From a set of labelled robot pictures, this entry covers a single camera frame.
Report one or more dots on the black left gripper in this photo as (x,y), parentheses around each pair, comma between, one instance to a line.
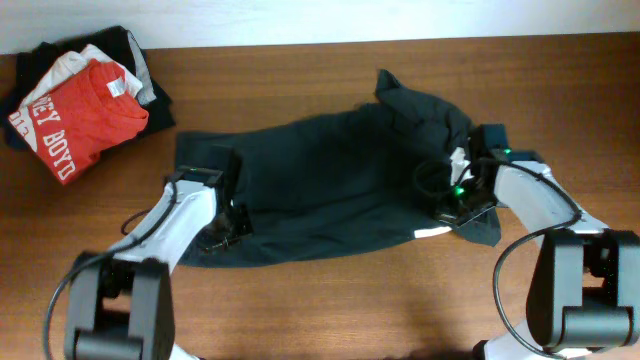
(232,226)

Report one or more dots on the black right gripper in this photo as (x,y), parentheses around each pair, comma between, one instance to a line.
(461,207)

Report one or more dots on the dark green t-shirt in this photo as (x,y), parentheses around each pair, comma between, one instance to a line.
(334,185)

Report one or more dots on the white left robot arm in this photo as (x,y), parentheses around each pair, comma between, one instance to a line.
(120,301)

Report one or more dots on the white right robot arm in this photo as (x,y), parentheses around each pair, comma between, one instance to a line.
(584,292)

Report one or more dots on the white grey folded shirt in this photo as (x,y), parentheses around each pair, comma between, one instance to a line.
(113,45)

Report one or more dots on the red printed folded shirt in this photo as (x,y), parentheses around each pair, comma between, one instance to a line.
(70,126)

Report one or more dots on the black folded garment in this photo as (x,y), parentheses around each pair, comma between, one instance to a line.
(31,65)

